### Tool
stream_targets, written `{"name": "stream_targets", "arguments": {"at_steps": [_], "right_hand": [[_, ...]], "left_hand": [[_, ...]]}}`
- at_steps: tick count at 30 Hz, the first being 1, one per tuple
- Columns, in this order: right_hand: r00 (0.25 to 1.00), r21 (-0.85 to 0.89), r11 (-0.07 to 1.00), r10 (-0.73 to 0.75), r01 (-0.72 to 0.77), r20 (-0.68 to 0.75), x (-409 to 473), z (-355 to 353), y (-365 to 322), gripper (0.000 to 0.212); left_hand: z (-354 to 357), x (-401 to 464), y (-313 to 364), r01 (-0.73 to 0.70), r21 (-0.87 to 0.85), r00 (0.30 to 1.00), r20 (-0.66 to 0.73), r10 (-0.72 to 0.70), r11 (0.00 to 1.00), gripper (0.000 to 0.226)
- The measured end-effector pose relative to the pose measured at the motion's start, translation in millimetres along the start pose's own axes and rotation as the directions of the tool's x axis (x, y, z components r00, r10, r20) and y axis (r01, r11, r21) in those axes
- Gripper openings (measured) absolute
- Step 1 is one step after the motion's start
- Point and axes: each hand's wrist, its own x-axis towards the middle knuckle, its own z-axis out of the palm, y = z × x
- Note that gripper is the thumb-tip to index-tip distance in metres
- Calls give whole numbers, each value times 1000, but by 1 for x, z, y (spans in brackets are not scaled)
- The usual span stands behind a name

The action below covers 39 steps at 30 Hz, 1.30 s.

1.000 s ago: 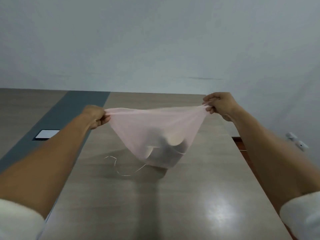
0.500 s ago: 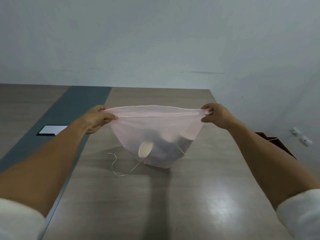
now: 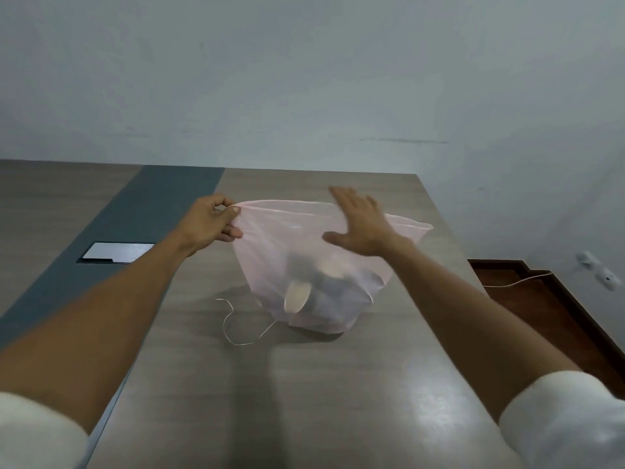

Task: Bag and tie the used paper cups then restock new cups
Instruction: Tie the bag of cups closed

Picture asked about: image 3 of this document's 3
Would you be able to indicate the wooden table with grey strip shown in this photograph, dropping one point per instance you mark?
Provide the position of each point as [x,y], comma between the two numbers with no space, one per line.
[342,385]

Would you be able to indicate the person's right hand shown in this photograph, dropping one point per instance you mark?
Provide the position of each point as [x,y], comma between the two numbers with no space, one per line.
[368,229]

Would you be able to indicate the pile of grey paper cups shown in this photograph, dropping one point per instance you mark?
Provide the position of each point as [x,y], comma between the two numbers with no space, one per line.
[298,297]

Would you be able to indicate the white sleeve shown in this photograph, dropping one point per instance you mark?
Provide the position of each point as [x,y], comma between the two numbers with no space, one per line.
[34,434]
[566,420]

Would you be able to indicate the pink plastic bag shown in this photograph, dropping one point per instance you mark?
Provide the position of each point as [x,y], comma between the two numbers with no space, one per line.
[273,249]

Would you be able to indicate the person's left hand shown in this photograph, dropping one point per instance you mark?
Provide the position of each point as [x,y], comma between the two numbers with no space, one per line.
[210,224]

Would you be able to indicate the person's right forearm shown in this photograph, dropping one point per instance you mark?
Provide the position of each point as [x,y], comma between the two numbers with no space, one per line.
[464,327]

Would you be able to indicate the white left sleeve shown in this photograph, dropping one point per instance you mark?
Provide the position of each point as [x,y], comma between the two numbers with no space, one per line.
[34,434]

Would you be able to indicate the smartphone on table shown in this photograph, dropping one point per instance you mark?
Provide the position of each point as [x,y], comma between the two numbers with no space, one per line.
[117,252]

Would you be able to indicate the person's left forearm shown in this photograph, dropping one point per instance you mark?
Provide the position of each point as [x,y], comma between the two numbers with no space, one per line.
[97,337]

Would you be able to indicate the white right sleeve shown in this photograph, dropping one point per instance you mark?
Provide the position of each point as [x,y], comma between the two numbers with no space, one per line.
[566,420]

